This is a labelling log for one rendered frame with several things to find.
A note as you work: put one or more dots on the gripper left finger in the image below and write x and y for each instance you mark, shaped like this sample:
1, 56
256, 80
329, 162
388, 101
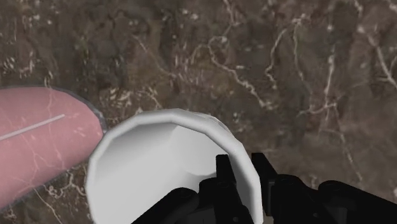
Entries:
220, 198

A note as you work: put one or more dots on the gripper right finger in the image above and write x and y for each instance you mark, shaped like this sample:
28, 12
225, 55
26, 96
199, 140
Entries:
294, 198

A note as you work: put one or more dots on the white ribbed cup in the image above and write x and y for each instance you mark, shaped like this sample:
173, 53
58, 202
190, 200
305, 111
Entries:
149, 161

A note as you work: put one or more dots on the pink bottle with orange pump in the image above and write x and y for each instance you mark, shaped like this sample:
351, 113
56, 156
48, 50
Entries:
46, 149

